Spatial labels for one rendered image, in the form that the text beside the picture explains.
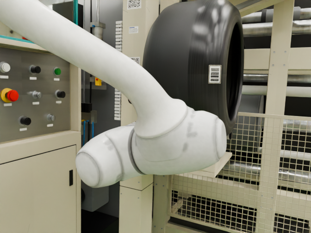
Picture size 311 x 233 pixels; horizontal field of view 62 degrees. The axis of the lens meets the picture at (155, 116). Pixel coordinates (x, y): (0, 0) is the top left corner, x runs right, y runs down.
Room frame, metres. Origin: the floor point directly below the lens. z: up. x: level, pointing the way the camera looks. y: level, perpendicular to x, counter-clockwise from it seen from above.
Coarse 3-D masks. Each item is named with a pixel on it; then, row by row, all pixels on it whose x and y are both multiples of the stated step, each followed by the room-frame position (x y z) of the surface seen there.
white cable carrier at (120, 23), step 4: (116, 24) 1.29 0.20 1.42; (120, 24) 1.32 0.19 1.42; (116, 28) 1.29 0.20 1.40; (120, 28) 1.28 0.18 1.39; (116, 32) 1.29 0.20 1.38; (120, 32) 1.28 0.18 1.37; (116, 36) 1.29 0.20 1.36; (120, 36) 1.28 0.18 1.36; (116, 40) 1.29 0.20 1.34; (120, 40) 1.28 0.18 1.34; (116, 44) 1.29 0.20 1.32; (120, 44) 1.32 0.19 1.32; (120, 48) 1.32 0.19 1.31; (116, 92) 1.29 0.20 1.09; (120, 92) 1.28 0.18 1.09; (116, 96) 1.29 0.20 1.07; (120, 96) 1.28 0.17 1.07; (116, 100) 1.29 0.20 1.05; (120, 100) 1.28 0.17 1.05; (116, 104) 1.29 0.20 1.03; (120, 104) 1.32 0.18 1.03; (116, 108) 1.28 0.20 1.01; (120, 108) 1.28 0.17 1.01; (116, 112) 1.28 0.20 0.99; (120, 112) 1.28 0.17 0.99; (120, 116) 1.28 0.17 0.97
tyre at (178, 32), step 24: (216, 0) 1.00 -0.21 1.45; (168, 24) 0.97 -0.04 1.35; (192, 24) 0.93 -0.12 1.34; (216, 24) 0.91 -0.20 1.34; (240, 24) 1.13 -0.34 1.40; (144, 48) 1.02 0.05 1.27; (168, 48) 0.93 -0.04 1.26; (192, 48) 0.89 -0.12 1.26; (216, 48) 0.88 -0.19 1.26; (240, 48) 1.26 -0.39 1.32; (168, 72) 0.92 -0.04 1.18; (192, 72) 0.88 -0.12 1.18; (240, 72) 1.30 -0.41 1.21; (192, 96) 0.90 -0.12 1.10; (216, 96) 0.89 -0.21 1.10; (240, 96) 1.27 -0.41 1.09
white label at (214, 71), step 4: (212, 68) 0.86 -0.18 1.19; (216, 68) 0.86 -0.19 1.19; (220, 68) 0.86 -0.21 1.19; (212, 72) 0.86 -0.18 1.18; (216, 72) 0.86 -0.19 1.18; (220, 72) 0.86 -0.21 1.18; (212, 76) 0.87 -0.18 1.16; (216, 76) 0.86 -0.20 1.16; (220, 76) 0.86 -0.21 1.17; (208, 80) 0.87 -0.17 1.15; (212, 80) 0.87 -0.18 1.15; (216, 80) 0.87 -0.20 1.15; (220, 80) 0.86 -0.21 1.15
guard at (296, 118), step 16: (240, 112) 1.40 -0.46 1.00; (288, 128) 1.31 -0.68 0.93; (240, 160) 1.40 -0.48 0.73; (272, 160) 1.33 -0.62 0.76; (288, 176) 1.30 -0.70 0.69; (192, 192) 1.52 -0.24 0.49; (240, 192) 1.40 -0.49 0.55; (272, 208) 1.32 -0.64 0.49; (208, 224) 1.46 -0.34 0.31; (224, 224) 1.43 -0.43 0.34; (288, 224) 1.29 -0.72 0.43
